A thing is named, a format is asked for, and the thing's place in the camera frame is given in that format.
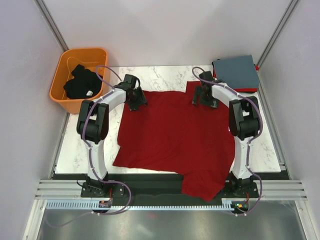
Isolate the white slotted cable duct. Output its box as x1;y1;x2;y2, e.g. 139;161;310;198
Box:
45;199;234;211

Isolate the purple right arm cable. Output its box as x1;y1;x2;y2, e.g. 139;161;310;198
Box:
191;66;263;201

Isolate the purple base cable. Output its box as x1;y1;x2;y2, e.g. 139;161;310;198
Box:
46;181;133;228
231;191;260;218

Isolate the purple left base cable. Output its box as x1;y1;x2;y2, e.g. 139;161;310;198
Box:
46;181;133;228

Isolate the dark red t shirt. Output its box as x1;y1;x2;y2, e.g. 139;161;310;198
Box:
113;81;235;201

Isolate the black t shirt in basket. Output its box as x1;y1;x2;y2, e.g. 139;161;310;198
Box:
63;64;102;100

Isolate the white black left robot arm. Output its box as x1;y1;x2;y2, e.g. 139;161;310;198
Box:
76;74;148;198

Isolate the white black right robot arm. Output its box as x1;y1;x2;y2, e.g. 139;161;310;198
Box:
192;66;263;197

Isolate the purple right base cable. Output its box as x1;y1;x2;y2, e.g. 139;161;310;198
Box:
231;191;260;218

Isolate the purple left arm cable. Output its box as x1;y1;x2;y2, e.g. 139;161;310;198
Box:
81;65;126;186

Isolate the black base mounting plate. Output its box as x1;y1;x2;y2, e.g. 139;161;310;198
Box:
91;173;259;206

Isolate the orange plastic laundry basket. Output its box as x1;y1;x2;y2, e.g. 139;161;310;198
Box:
49;47;109;114

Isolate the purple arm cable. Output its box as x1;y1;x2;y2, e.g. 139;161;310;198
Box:
81;65;126;186
191;66;263;201

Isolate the folded grey blue t shirt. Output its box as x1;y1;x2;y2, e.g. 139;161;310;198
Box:
212;54;259;90

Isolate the left aluminium frame post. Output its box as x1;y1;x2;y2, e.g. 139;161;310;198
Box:
34;0;69;52

